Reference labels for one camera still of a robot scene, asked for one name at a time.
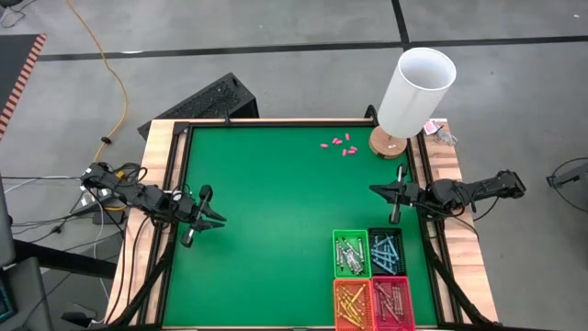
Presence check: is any black perforated case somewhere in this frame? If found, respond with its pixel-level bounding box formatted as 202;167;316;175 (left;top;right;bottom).
137;72;260;140

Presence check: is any green plastic basket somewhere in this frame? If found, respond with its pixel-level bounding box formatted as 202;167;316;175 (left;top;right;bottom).
332;228;372;280

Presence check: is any black floor beam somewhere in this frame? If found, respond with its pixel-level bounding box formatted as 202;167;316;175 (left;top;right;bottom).
13;238;119;280

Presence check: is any white cylinder lamp shade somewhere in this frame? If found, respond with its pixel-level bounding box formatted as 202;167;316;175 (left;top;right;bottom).
368;46;458;160

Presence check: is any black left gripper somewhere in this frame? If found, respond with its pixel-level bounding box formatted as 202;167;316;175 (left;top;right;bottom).
180;184;228;248

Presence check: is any clear plastic wrap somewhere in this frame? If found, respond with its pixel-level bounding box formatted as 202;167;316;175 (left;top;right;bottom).
434;128;459;147

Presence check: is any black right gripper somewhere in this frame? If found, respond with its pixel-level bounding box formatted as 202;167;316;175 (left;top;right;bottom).
368;164;431;225

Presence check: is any orange plastic basket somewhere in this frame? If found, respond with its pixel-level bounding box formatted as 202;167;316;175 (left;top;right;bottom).
333;278;376;331

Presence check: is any yellow extension cable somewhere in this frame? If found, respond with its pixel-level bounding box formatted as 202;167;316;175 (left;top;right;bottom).
63;0;130;165

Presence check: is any black table frame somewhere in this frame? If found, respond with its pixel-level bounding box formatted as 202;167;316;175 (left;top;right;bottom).
107;117;502;331

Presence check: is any red plastic basket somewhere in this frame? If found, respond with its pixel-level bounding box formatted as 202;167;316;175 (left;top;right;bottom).
370;275;415;331

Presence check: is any black plastic basket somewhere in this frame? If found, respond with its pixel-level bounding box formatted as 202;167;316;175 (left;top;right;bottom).
367;227;407;277

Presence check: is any black striped-edge floor mat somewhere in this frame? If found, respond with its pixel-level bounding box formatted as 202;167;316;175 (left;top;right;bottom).
0;33;48;139

